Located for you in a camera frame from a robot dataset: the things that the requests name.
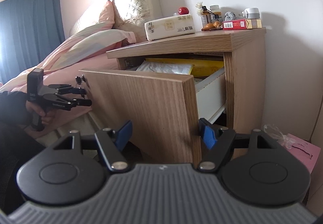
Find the grey plush toy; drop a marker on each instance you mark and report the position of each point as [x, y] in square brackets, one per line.
[229, 16]

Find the yellow medicine box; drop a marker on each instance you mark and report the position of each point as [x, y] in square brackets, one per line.
[253, 23]

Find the white round device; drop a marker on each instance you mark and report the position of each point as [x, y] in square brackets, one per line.
[251, 13]

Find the red apple ornament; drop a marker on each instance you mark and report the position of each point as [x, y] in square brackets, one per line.
[183, 11]

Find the pink pillow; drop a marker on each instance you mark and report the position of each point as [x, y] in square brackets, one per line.
[96, 19]

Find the wooden nightstand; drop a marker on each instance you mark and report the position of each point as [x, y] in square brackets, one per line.
[243, 53]

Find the pastel striped pillow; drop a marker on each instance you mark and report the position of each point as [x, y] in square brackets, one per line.
[94, 44]

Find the white flower diffuser bottle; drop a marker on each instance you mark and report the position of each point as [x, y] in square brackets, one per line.
[204, 13]

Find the red flat box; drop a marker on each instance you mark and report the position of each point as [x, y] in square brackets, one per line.
[239, 24]

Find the pink paper bag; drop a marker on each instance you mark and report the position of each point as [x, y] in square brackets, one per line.
[304, 151]

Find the blue curtain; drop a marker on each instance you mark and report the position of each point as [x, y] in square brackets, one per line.
[30, 31]

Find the black drawer knob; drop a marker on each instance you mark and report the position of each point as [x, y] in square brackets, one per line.
[80, 79]

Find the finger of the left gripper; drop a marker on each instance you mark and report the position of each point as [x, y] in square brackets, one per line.
[64, 103]
[67, 89]

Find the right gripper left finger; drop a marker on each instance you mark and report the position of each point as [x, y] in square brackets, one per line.
[111, 143]

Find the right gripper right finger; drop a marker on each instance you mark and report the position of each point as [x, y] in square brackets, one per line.
[219, 143]

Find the person's left hand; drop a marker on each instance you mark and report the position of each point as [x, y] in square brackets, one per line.
[46, 116]

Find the yellow envelope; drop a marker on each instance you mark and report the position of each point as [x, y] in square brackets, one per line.
[201, 68]

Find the white pill bottle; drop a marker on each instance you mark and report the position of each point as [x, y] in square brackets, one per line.
[216, 14]

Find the white tissue pack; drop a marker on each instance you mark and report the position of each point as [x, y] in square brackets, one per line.
[169, 27]

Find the white plastic bag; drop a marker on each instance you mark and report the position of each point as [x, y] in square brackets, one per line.
[165, 68]

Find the wooden drawer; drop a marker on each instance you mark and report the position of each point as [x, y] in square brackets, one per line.
[163, 108]

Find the orange fruit ornament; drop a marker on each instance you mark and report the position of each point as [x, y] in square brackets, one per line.
[217, 25]

